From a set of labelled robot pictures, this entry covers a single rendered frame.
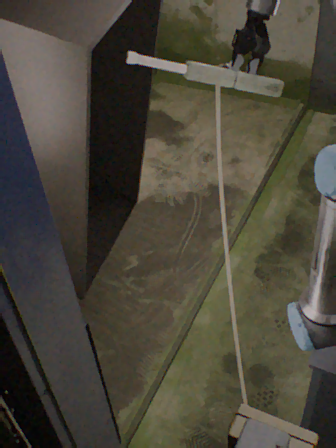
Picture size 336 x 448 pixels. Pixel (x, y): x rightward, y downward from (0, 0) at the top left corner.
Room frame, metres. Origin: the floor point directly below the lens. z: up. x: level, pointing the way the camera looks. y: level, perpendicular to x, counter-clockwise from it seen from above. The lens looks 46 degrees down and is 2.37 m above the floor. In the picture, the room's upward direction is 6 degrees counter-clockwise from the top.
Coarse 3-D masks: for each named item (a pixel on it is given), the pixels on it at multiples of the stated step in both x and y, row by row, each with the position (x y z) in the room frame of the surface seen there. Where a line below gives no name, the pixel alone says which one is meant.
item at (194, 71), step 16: (144, 64) 1.47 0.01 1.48; (160, 64) 1.47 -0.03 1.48; (176, 64) 1.48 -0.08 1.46; (192, 64) 1.48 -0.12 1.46; (192, 80) 1.47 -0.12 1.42; (208, 80) 1.47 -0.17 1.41; (224, 80) 1.47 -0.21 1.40; (240, 80) 1.48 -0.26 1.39; (256, 80) 1.49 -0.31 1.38; (272, 80) 1.50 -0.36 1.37; (272, 96) 1.48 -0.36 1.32
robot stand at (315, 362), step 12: (312, 360) 0.97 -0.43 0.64; (324, 360) 0.96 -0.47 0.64; (312, 372) 0.99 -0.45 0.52; (324, 372) 0.93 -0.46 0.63; (312, 384) 0.98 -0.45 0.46; (324, 384) 0.94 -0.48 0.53; (312, 396) 0.96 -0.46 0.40; (324, 396) 0.93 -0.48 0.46; (312, 408) 0.95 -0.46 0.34; (324, 408) 0.93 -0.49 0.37; (300, 420) 1.05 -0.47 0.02; (312, 420) 0.94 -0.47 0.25; (324, 420) 0.92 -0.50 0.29; (324, 432) 0.91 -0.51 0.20; (324, 444) 0.91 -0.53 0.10
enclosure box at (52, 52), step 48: (0, 0) 1.51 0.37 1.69; (48, 0) 1.52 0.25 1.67; (96, 0) 1.54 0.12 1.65; (144, 0) 1.92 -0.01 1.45; (48, 48) 1.37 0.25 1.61; (96, 48) 2.01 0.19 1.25; (144, 48) 1.93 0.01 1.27; (48, 96) 1.39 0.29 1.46; (96, 96) 2.02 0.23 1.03; (144, 96) 1.94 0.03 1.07; (48, 144) 1.41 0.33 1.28; (96, 144) 2.05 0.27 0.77; (144, 144) 1.94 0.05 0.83; (48, 192) 1.43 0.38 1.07; (96, 192) 2.03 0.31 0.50; (96, 240) 1.74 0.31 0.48
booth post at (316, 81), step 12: (324, 0) 3.15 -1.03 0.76; (324, 12) 3.15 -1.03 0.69; (324, 24) 3.14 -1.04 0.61; (324, 36) 3.14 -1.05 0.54; (324, 48) 3.13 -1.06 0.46; (324, 60) 3.13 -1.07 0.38; (312, 72) 3.16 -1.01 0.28; (324, 72) 3.12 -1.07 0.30; (312, 84) 3.15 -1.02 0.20; (324, 84) 3.12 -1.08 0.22; (312, 96) 3.15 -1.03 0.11; (324, 96) 3.11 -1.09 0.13; (312, 108) 3.14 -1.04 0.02; (324, 108) 3.11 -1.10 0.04
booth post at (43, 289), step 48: (0, 48) 0.74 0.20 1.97; (0, 96) 0.71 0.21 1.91; (0, 144) 0.69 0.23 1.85; (0, 192) 0.66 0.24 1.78; (0, 240) 0.63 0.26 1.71; (48, 240) 0.71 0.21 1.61; (0, 288) 0.60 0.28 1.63; (48, 288) 0.68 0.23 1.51; (0, 336) 0.60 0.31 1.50; (48, 336) 0.65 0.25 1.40; (0, 384) 0.64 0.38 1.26; (96, 384) 0.72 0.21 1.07; (48, 432) 0.60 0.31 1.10; (96, 432) 0.68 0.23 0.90
